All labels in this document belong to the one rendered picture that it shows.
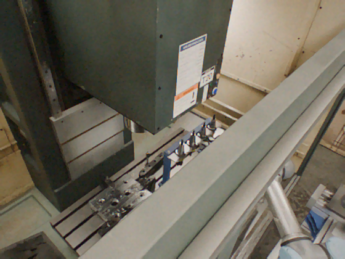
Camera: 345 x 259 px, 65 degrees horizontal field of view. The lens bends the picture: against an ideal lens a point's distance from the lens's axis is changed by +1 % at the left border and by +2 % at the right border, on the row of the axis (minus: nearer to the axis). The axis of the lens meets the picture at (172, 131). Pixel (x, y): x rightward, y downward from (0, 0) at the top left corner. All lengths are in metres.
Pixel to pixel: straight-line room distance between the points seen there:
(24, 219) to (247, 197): 1.98
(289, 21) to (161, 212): 1.69
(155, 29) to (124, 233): 0.70
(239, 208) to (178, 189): 0.13
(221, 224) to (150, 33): 0.65
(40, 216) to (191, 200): 1.99
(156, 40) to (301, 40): 1.16
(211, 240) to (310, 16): 1.59
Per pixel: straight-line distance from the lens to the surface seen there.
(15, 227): 2.24
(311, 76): 0.55
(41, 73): 1.45
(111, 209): 1.64
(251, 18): 1.96
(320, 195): 1.80
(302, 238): 1.22
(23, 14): 1.37
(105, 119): 1.79
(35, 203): 2.31
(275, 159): 0.47
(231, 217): 0.38
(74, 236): 1.70
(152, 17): 0.86
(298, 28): 1.85
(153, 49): 0.89
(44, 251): 1.99
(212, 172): 0.30
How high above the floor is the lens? 2.34
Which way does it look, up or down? 40 degrees down
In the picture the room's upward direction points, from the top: 4 degrees clockwise
